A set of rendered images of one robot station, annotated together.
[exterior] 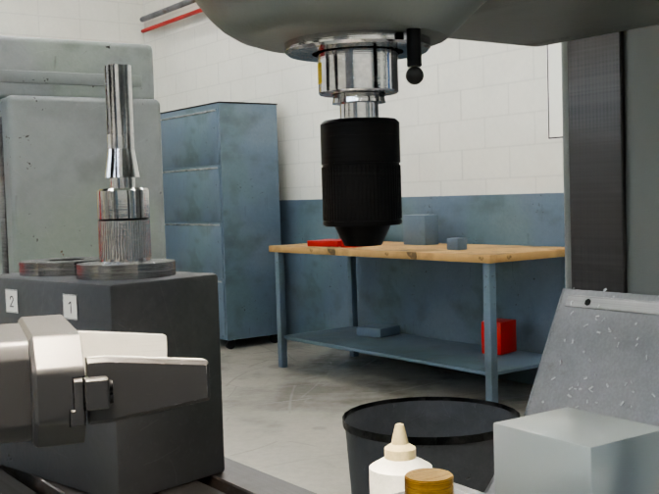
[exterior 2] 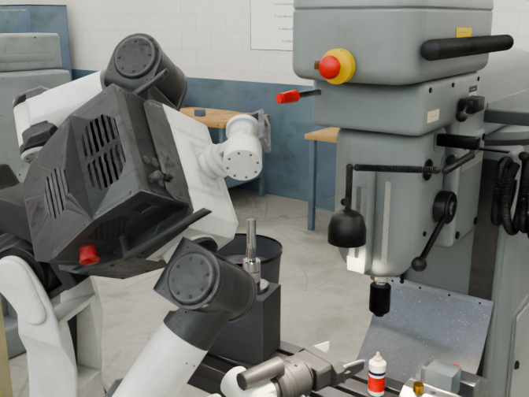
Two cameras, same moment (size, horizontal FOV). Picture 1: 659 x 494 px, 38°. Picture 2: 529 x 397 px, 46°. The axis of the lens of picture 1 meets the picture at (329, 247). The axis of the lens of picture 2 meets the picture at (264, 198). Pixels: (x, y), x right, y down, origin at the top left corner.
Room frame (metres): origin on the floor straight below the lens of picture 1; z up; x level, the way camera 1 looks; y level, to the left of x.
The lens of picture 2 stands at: (-0.58, 0.64, 1.84)
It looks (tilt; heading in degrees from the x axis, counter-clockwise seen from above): 16 degrees down; 342
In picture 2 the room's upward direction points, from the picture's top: straight up
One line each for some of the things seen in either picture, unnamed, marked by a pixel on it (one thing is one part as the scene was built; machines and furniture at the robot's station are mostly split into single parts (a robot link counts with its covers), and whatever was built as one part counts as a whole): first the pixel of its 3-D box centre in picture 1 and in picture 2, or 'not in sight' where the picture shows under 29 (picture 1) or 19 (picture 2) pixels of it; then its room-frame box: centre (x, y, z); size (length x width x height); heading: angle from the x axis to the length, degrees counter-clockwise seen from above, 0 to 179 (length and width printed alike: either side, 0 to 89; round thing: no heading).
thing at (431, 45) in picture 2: not in sight; (471, 46); (0.48, -0.13, 1.79); 0.45 x 0.04 x 0.04; 126
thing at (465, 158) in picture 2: not in sight; (459, 162); (0.40, -0.07, 1.58); 0.17 x 0.01 x 0.01; 128
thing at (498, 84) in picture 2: not in sight; (468, 87); (0.87, -0.42, 1.66); 0.80 x 0.23 x 0.20; 126
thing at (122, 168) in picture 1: (120, 126); (251, 239); (0.88, 0.19, 1.29); 0.03 x 0.03 x 0.11
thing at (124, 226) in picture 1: (124, 230); (251, 273); (0.88, 0.19, 1.19); 0.05 x 0.05 x 0.06
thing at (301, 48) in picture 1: (357, 46); not in sight; (0.57, -0.02, 1.31); 0.09 x 0.09 x 0.01
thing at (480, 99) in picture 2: not in sight; (465, 108); (0.50, -0.15, 1.66); 0.12 x 0.04 x 0.04; 126
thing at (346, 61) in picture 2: not in sight; (338, 66); (0.44, 0.17, 1.76); 0.06 x 0.02 x 0.06; 36
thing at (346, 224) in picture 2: not in sight; (347, 225); (0.43, 0.14, 1.47); 0.07 x 0.07 x 0.06
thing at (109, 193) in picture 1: (123, 193); (251, 261); (0.88, 0.19, 1.23); 0.05 x 0.05 x 0.01
